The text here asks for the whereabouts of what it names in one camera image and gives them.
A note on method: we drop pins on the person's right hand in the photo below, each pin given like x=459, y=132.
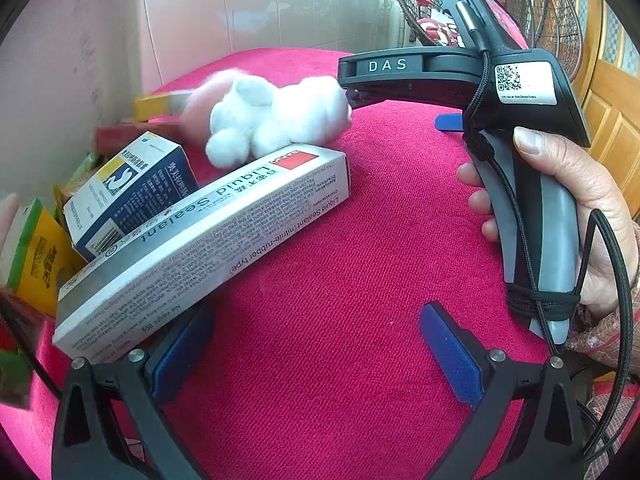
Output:
x=600, y=220

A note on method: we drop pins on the red patterned cushion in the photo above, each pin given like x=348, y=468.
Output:
x=435, y=25

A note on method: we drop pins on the pink plush toy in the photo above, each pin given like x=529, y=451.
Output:
x=200, y=102

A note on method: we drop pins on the wooden door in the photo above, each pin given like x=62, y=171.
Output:
x=610, y=75

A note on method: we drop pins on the long grey sealant box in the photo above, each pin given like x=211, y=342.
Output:
x=200, y=240

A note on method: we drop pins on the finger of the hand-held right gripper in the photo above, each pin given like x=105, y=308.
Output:
x=450, y=122
x=380, y=66

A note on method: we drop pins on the red tablecloth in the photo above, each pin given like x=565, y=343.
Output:
x=350, y=240

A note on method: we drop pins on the white blue medicine box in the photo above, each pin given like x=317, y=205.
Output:
x=145, y=180

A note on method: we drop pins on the red cigarette box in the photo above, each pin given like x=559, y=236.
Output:
x=135, y=135

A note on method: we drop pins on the yellow white medicine box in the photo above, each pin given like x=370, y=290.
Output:
x=160, y=105

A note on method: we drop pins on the white plush toy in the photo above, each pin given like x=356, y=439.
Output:
x=280, y=110

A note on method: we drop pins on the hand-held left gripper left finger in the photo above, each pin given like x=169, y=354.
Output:
x=180, y=355

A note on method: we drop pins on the person's right forearm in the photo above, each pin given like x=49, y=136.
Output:
x=605, y=345

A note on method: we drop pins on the yellow green tissue packet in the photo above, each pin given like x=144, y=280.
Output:
x=45, y=255

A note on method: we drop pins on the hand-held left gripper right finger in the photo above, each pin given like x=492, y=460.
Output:
x=450, y=355

